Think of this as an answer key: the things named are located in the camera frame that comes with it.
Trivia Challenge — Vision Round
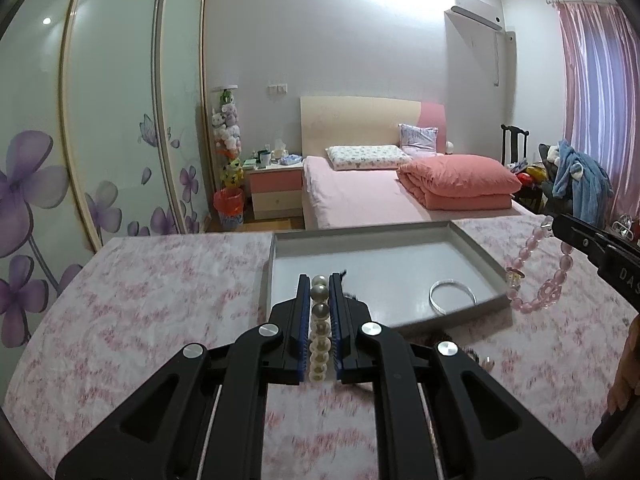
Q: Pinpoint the pink beige nightstand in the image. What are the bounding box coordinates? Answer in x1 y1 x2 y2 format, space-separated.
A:
248 160 304 220

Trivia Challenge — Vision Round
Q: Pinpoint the beige pink headboard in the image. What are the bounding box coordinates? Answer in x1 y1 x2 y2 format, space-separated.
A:
300 96 446 158

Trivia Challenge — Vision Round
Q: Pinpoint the grey tray box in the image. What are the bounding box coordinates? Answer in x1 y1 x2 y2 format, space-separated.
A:
260 219 510 338

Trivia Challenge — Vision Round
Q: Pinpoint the bin with red bag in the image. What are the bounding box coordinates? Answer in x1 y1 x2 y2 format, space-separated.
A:
213 188 246 231

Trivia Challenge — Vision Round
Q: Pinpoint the purple floral pillow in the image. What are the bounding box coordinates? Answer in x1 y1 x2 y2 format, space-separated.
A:
398 123 440 157

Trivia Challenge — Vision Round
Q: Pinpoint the person's right hand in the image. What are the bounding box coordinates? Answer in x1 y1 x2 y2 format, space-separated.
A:
606 310 640 413

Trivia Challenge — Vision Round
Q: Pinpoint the pink floral tablecloth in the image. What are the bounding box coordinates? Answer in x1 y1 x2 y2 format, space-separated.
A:
0 215 640 480

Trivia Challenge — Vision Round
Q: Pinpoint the pink purple curtain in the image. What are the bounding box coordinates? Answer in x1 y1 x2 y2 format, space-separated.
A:
550 0 640 231

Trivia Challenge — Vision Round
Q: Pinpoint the white air conditioner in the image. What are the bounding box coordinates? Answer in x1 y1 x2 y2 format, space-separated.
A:
446 6 503 31

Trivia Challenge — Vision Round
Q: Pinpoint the pearl bead bracelet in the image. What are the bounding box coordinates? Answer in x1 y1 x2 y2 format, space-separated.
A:
307 274 332 382

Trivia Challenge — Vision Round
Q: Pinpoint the floral glass wardrobe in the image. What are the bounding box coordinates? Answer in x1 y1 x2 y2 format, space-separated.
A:
0 0 208 361

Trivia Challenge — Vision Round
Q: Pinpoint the white pipe cover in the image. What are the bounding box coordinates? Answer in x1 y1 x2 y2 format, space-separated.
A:
492 30 516 87

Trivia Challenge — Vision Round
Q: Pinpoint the silver bangle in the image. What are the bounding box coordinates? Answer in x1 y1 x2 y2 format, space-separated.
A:
430 280 477 317

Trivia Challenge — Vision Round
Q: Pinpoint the blue garment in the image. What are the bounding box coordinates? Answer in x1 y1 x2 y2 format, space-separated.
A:
552 139 615 228

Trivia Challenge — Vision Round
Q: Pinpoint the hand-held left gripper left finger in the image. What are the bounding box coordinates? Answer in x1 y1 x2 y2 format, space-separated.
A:
55 274 311 480

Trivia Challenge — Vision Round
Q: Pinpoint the dark wooden chair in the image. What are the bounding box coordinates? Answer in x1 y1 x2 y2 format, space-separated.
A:
501 124 546 213

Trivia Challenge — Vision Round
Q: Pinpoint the pink-sheeted bed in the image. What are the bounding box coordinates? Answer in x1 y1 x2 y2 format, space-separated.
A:
301 154 548 231

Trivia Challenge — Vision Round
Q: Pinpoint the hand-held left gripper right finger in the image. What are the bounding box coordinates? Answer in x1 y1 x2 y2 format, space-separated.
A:
327 272 586 480

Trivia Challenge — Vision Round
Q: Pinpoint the white patterned pillow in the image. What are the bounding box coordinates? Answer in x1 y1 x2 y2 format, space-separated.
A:
326 144 413 171

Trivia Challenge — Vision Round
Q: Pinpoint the pink bead bracelet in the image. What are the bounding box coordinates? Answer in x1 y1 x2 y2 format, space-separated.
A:
504 217 575 315

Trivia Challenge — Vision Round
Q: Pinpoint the folded pink quilt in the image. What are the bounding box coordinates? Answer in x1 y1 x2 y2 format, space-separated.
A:
396 155 522 211

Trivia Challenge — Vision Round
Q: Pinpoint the red yellow toy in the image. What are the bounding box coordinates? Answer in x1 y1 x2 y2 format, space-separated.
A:
515 162 549 187

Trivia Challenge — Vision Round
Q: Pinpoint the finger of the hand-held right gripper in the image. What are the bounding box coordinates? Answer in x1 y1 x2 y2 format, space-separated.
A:
549 212 613 277

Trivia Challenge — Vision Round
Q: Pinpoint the column of plush toys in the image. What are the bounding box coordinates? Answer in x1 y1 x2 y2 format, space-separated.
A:
212 87 246 191

